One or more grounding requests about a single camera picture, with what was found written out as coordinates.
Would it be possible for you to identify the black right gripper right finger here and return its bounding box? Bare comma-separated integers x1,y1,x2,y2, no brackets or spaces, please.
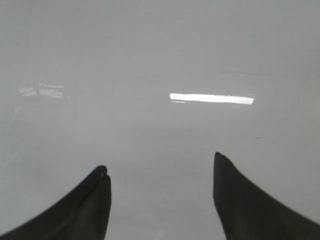
212,152,320,240

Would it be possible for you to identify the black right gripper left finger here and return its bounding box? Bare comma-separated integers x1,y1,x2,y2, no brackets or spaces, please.
0,165,112,240

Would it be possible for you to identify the white whiteboard surface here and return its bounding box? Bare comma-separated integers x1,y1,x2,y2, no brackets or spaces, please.
0,0,320,240

